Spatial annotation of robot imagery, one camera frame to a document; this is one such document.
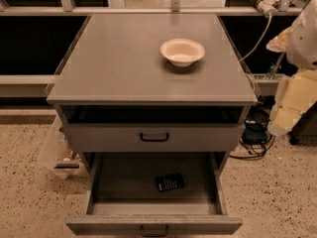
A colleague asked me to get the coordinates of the blue electronics box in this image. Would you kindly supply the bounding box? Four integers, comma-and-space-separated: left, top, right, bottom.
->
242, 128, 268, 145

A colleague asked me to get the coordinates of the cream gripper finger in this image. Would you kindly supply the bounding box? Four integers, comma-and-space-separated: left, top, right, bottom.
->
266, 28, 290, 53
267, 69, 317, 136

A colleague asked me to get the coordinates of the closed grey upper drawer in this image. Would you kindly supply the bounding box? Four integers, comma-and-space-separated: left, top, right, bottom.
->
62, 124, 245, 153

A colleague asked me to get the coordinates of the white power strip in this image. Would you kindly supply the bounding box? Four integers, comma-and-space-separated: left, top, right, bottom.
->
250, 0, 278, 17

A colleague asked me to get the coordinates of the white power cable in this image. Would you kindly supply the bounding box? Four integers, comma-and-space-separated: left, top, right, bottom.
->
239, 11, 273, 63

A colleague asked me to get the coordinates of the dark rxbar blueberry wrapper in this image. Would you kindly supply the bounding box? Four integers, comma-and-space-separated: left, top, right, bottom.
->
156, 174, 184, 192

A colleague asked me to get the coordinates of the clear plastic storage bin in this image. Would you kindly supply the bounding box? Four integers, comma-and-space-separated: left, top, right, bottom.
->
38, 117, 88, 179

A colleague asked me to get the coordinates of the grey metal rail beam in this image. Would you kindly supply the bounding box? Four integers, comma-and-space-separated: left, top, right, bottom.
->
0, 75, 55, 97

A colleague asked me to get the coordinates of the black upper drawer handle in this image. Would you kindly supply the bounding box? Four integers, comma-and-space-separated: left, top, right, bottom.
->
140, 133, 169, 143

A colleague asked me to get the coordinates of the open grey middle drawer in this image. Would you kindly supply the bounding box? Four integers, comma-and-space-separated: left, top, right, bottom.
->
66, 153, 243, 235

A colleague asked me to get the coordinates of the dark cabinet at right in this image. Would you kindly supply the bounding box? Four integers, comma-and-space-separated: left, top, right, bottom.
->
289, 102, 317, 145

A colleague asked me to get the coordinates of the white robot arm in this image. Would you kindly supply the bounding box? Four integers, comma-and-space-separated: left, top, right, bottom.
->
266, 0, 317, 136

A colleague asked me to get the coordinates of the black floor cable bundle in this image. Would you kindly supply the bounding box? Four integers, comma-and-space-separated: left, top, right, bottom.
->
229, 105, 277, 161

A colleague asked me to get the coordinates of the grey drawer cabinet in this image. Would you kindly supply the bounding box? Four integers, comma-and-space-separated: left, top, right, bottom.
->
48, 14, 257, 169

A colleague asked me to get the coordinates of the diagonal metal rod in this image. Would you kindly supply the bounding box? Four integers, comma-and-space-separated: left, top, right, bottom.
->
265, 53, 285, 79

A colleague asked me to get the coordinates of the black open drawer handle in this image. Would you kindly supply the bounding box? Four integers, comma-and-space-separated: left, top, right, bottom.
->
140, 225, 169, 238

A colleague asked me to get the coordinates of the white paper bowl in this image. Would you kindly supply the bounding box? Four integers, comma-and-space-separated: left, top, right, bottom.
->
160, 39, 205, 67

